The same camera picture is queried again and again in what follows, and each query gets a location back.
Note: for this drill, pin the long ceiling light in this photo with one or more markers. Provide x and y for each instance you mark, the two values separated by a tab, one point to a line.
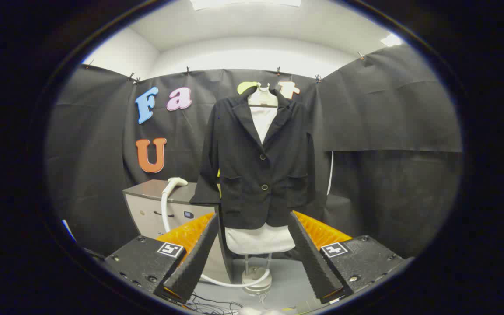
243	3

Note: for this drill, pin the small dark cabinet lock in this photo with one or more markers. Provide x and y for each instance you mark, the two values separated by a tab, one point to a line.
188	215

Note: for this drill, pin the white round steamer base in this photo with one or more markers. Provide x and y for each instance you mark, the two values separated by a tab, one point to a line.
256	279

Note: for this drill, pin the black backdrop cloth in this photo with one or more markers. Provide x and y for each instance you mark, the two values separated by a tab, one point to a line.
387	109

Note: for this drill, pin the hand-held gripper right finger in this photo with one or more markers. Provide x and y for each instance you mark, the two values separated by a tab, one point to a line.
313	258

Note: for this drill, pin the black jacket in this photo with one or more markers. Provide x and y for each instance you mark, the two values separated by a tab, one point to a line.
243	175

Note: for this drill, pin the grey metal cabinet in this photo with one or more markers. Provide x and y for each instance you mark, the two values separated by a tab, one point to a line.
147	210

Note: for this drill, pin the white shirt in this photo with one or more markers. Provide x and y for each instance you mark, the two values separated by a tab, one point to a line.
258	239

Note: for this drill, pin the white plastic hanger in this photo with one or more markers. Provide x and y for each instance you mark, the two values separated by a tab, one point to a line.
263	98

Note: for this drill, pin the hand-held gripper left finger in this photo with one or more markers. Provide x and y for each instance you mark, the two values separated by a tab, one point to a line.
195	262

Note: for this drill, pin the white and blue object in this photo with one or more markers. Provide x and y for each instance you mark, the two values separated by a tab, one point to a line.
68	229

